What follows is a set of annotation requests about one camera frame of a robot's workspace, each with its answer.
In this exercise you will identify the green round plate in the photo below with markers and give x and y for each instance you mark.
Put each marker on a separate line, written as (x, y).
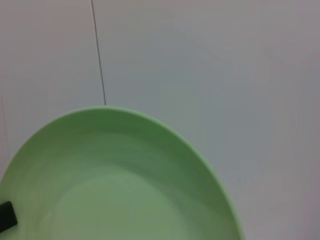
(120, 187)

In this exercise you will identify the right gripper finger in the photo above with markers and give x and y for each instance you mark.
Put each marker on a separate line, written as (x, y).
(7, 216)

